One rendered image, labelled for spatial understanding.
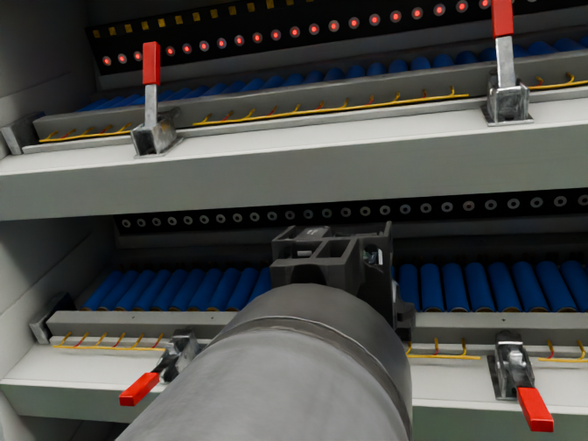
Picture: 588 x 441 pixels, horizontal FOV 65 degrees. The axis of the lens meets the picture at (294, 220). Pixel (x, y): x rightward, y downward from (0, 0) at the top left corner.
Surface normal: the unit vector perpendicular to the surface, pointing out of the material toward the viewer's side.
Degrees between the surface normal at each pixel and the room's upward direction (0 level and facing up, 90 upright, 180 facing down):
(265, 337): 4
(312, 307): 13
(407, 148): 113
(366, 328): 44
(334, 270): 93
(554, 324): 23
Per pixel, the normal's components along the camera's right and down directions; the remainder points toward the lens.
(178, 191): -0.19, 0.50
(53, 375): -0.16, -0.87
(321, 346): 0.33, -0.91
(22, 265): 0.97, -0.04
